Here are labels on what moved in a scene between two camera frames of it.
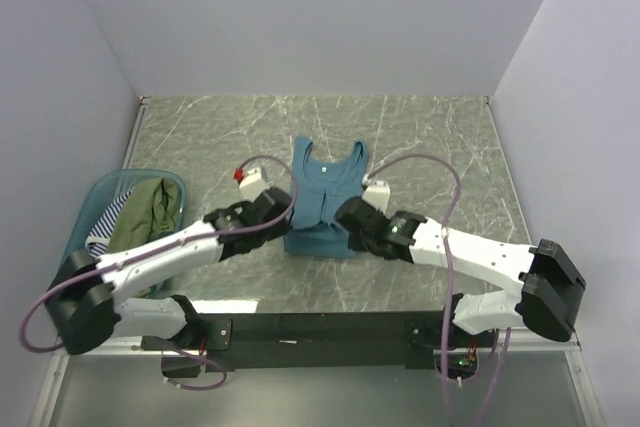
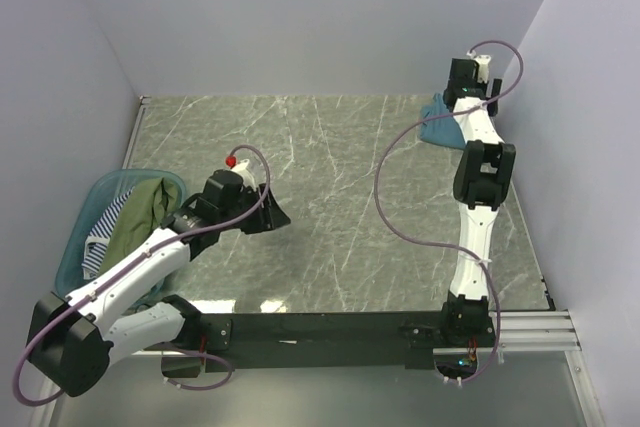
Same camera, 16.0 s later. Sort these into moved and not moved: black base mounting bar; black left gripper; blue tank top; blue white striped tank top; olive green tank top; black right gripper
Moved: blue tank top; black left gripper; black right gripper
Not moved: black base mounting bar; blue white striped tank top; olive green tank top
